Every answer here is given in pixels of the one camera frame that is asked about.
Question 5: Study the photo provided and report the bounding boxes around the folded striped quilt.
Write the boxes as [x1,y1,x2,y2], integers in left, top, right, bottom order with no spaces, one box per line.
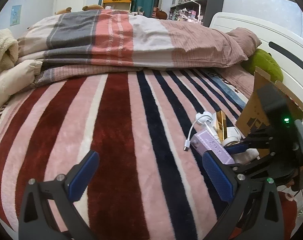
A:
[16,9,250,86]

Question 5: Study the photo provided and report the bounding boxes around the yellow side table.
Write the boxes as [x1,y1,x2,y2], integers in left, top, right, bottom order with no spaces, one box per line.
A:
[101,0,132,12]

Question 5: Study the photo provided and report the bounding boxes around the striped plush blanket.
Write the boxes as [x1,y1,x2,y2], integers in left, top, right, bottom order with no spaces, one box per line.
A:
[0,69,247,239]

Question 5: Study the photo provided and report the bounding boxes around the white bed headboard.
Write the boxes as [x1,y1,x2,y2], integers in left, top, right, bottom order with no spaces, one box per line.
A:
[208,11,303,140]

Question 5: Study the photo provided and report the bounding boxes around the cream fleece blanket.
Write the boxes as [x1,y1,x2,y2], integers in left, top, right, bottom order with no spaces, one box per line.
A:
[0,29,19,73]

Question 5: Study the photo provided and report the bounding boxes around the white charger with cable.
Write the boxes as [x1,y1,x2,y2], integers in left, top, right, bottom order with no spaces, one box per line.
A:
[183,111,241,151]

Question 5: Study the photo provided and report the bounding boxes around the purple travel box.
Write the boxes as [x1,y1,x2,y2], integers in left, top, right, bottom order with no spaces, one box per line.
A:
[190,129,235,165]

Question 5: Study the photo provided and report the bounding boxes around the pink striped pillow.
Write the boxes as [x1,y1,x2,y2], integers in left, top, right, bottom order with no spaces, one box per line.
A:
[227,27,262,57]

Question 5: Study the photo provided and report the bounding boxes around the brown cardboard box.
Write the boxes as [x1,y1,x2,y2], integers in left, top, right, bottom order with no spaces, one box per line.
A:
[236,67,303,136]

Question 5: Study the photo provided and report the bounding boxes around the blue wall poster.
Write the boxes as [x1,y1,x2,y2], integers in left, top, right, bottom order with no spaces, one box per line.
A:
[9,5,21,26]

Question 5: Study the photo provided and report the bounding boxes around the gold rectangular box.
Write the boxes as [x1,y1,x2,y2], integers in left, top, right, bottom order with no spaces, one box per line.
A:
[216,111,227,141]

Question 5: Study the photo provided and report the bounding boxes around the grey bookshelf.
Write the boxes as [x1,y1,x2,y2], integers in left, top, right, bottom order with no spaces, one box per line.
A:
[168,0,224,27]

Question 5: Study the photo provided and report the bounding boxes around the brown plush bear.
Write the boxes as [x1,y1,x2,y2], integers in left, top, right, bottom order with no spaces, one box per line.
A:
[82,4,104,11]

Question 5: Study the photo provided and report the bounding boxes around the green plush toy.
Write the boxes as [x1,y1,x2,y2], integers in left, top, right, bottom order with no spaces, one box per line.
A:
[240,48,284,82]

